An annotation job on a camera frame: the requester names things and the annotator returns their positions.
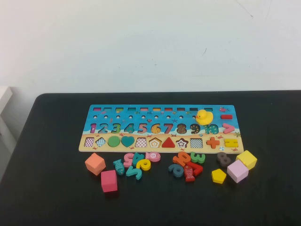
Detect yellow pentagon piece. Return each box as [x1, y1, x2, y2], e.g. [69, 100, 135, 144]
[211, 168, 227, 185]

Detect blue wooden number puzzle board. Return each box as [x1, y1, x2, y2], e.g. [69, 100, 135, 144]
[78, 104, 243, 154]

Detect red triangle piece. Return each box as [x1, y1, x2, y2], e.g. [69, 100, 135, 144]
[161, 136, 176, 148]

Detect teal heart piece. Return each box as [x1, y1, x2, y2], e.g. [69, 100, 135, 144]
[121, 136, 135, 148]

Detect green circle piece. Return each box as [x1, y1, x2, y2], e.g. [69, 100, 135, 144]
[107, 136, 121, 148]

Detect teal number four piece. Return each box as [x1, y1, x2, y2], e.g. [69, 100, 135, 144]
[131, 152, 145, 167]

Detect pink number five piece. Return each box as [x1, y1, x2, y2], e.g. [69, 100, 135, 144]
[123, 152, 135, 168]

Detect orange number four piece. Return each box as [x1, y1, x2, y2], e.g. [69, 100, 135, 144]
[173, 151, 191, 168]

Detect teal number ten piece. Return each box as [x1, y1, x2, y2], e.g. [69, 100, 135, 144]
[204, 124, 220, 135]

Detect teal number five piece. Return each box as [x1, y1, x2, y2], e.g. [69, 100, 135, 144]
[126, 166, 143, 181]

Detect green number three piece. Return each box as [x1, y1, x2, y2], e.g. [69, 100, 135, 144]
[190, 152, 206, 164]

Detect teal number nine piece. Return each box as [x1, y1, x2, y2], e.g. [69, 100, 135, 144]
[168, 163, 184, 178]

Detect orange plus sign piece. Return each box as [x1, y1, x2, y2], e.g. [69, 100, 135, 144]
[206, 137, 221, 149]

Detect red number seven piece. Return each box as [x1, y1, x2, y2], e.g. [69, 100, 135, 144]
[187, 161, 204, 177]

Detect pink greater-than sign piece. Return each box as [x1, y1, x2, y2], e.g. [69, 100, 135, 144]
[222, 122, 235, 135]

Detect yellow equals sign piece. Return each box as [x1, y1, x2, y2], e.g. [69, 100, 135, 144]
[224, 138, 239, 148]

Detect dark brown number eight piece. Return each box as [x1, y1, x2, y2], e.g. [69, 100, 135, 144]
[216, 152, 232, 168]

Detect pink wooden fish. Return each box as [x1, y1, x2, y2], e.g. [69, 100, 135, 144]
[144, 152, 162, 163]

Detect yellow rubber duck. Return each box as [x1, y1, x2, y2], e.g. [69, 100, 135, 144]
[195, 109, 214, 125]

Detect teal wooden fish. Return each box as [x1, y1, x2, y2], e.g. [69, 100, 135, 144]
[112, 159, 126, 176]

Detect red wooden fish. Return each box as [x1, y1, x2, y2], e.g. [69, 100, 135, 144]
[183, 164, 196, 183]

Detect orange cube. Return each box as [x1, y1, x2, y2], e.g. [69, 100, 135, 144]
[84, 152, 107, 176]

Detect magenta cube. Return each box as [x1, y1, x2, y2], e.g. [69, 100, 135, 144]
[101, 169, 118, 193]

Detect light pink cube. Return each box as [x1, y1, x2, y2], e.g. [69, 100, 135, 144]
[227, 159, 249, 184]

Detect yellow cube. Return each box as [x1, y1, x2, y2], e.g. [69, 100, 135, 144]
[236, 150, 258, 170]

